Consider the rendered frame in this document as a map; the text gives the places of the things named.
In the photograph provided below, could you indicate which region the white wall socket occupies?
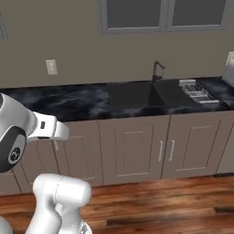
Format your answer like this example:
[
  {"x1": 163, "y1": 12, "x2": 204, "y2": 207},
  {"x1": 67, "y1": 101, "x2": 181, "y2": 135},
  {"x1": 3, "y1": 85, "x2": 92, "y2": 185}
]
[{"x1": 45, "y1": 58, "x2": 59, "y2": 76}]

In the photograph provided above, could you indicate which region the dark metal tap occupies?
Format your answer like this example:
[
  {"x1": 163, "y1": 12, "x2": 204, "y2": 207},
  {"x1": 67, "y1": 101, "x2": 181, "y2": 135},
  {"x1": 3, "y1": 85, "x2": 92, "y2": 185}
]
[{"x1": 152, "y1": 59, "x2": 167, "y2": 82}]

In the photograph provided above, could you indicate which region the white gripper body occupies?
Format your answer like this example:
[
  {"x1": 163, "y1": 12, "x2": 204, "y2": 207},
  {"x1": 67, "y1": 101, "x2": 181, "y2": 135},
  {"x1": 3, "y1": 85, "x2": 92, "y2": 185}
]
[{"x1": 53, "y1": 120, "x2": 70, "y2": 142}]

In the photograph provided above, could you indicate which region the black sink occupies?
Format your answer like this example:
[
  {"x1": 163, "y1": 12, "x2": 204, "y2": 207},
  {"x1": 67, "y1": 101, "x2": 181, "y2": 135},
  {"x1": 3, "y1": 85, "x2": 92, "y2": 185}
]
[{"x1": 106, "y1": 79, "x2": 197, "y2": 108}]

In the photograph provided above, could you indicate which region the white small appliance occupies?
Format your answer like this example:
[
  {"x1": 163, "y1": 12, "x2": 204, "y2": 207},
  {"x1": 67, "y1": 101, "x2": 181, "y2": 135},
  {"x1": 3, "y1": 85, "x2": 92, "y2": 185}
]
[{"x1": 221, "y1": 51, "x2": 234, "y2": 89}]

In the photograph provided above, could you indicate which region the beige cupboard door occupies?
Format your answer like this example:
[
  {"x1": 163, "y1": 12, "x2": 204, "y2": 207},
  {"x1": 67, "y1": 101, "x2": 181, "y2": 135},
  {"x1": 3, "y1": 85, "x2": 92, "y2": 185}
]
[
  {"x1": 98, "y1": 114, "x2": 171, "y2": 186},
  {"x1": 0, "y1": 169, "x2": 22, "y2": 197},
  {"x1": 56, "y1": 120, "x2": 104, "y2": 187},
  {"x1": 161, "y1": 110, "x2": 234, "y2": 180},
  {"x1": 12, "y1": 138, "x2": 61, "y2": 194}
]

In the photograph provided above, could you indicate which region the grey framed window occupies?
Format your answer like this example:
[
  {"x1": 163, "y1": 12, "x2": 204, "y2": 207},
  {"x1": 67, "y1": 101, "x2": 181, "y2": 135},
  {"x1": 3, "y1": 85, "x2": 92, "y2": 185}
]
[
  {"x1": 98, "y1": 0, "x2": 234, "y2": 34},
  {"x1": 0, "y1": 11, "x2": 7, "y2": 39}
]

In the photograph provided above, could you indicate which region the white wire dish rack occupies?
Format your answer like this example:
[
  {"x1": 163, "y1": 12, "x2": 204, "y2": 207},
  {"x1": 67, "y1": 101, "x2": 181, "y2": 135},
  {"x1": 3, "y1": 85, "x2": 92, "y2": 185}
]
[{"x1": 178, "y1": 79, "x2": 220, "y2": 105}]

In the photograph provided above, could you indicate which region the silver cupboard handle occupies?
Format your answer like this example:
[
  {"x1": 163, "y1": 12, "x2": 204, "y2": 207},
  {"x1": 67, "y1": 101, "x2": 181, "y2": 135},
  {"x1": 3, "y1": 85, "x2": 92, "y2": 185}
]
[
  {"x1": 157, "y1": 139, "x2": 165, "y2": 164},
  {"x1": 168, "y1": 139, "x2": 176, "y2": 163}
]

